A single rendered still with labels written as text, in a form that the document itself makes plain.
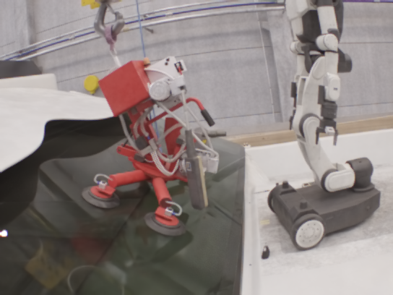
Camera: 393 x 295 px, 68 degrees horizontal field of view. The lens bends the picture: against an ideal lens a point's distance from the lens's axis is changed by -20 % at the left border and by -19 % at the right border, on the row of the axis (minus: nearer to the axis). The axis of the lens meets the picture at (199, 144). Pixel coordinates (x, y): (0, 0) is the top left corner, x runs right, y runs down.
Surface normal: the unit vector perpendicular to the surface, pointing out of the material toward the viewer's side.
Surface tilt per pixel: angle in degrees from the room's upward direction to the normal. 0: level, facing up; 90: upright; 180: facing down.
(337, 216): 90
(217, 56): 90
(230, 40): 90
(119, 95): 90
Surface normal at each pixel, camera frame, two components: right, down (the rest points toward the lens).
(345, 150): -0.21, 0.23
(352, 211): 0.07, 0.19
